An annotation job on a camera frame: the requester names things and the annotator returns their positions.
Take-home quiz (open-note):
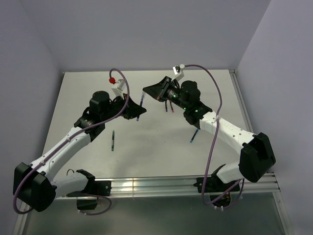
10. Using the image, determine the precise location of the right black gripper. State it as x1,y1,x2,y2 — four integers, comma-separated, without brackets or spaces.
142,77,189,111

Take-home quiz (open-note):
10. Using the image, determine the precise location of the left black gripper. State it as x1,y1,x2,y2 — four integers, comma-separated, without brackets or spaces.
101,93,145,121

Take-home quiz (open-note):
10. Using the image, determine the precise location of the dark blue pen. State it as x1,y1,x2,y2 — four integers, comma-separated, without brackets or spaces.
136,100,144,121

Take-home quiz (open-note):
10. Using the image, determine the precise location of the clear pen cap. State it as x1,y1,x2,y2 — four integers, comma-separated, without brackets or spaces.
141,92,146,100

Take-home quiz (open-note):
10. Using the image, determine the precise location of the light blue pen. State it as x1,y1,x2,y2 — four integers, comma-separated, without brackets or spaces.
190,129,198,143

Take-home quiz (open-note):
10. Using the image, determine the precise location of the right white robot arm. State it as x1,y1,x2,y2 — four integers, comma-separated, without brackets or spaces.
143,76,276,191

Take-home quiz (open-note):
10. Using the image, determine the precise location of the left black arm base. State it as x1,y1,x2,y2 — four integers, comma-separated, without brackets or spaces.
66,181,112,216

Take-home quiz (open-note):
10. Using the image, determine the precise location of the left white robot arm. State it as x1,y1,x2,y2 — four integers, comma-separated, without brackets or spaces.
13,91,147,214

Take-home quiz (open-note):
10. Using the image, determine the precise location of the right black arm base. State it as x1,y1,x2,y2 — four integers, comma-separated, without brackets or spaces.
193,176,241,208

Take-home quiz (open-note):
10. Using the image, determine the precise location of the green pen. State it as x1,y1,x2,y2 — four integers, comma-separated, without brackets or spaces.
111,130,115,152

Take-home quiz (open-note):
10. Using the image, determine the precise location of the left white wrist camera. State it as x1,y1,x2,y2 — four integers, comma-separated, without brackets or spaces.
109,77,126,98

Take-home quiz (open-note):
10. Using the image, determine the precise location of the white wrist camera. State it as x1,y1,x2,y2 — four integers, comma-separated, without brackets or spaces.
172,64,185,83
109,77,126,98

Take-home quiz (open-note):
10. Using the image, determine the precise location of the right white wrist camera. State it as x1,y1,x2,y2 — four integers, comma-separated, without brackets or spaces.
172,64,185,83

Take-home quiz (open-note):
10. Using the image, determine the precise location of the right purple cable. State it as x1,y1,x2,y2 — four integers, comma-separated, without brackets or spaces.
184,64,245,209

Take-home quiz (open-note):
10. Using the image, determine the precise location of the aluminium rail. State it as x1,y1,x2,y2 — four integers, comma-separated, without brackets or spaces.
53,171,279,200

